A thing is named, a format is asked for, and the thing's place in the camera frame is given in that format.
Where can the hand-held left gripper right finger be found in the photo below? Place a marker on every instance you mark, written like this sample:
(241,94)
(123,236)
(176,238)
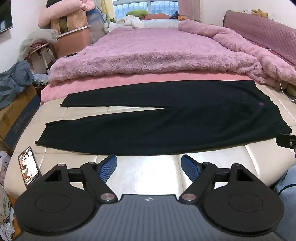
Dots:
(189,167)

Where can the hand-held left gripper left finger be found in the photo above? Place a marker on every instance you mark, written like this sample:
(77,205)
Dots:
(108,167)

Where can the black pants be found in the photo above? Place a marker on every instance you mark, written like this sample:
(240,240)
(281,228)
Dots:
(175,120)

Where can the cream leather bed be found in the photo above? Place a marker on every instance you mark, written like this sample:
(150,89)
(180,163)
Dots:
(143,171)

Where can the light blue cloth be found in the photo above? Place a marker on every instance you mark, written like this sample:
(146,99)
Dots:
(289,187)

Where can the smartphone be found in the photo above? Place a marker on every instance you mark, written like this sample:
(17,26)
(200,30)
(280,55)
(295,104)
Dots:
(29,166)

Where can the pink bed sheet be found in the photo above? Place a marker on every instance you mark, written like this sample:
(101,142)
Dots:
(92,84)

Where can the white printed bag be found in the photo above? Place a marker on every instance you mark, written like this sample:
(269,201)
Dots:
(4,185)

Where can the cardboard box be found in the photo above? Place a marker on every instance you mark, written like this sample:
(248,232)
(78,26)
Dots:
(18,111)

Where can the purple quilted headboard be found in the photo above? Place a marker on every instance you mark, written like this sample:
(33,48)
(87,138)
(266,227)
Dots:
(261,30)

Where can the fluffy pink blanket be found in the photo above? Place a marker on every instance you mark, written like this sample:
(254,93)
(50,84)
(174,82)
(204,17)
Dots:
(150,51)

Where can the grey plastic bag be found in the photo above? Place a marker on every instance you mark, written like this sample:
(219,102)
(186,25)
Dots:
(13,81)

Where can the yellow plush toy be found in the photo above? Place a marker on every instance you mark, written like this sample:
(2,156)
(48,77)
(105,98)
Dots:
(260,13)

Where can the white translucent plastic bag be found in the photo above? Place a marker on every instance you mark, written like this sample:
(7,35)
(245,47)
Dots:
(39,39)

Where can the white cloth pile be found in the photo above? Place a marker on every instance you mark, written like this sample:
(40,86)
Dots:
(128,21)

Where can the colourful plush toy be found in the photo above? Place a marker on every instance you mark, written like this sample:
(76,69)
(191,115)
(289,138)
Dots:
(182,16)

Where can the orange pillow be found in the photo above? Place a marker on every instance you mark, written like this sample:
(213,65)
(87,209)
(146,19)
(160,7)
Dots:
(157,16)

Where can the green plush toy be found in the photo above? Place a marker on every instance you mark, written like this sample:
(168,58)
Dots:
(136,12)

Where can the pink curtain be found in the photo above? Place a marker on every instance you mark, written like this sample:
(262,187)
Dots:
(189,9)

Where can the yellow cloth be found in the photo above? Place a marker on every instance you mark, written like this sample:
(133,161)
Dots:
(107,8)

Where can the pink plush pillow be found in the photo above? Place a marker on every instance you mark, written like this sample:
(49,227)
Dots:
(67,10)

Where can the window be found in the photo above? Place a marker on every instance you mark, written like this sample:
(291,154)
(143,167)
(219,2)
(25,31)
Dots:
(143,5)

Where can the black television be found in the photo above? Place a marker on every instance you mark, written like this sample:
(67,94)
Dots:
(5,16)

